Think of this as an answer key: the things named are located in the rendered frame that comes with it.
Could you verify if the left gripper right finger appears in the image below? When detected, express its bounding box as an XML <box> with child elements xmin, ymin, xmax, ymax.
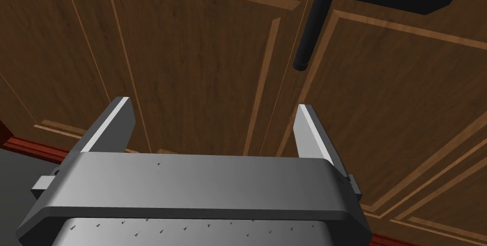
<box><xmin>292</xmin><ymin>104</ymin><xmax>350</xmax><ymax>179</ymax></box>

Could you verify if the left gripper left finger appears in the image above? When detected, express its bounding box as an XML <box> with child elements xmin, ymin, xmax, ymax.
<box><xmin>79</xmin><ymin>96</ymin><xmax>136</xmax><ymax>154</ymax></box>

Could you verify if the brown wooden cupboard door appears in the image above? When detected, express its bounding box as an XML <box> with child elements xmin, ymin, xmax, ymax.
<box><xmin>104</xmin><ymin>0</ymin><xmax>310</xmax><ymax>157</ymax></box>
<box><xmin>260</xmin><ymin>0</ymin><xmax>487</xmax><ymax>246</ymax></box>

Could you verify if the black bar handle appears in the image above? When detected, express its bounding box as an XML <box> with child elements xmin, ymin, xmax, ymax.
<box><xmin>292</xmin><ymin>0</ymin><xmax>338</xmax><ymax>72</ymax></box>

